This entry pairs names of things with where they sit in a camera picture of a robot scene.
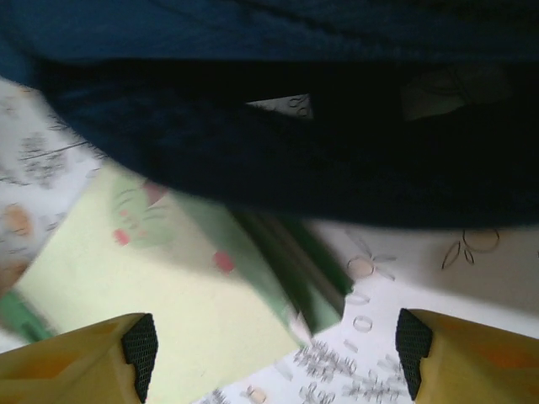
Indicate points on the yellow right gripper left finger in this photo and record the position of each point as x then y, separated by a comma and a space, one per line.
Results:
63, 366

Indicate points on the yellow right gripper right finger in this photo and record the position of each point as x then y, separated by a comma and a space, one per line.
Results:
484, 366

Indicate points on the green notebook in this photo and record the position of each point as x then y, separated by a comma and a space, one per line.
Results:
168, 294

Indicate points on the navy blue backpack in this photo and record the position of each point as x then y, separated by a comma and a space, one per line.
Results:
252, 42

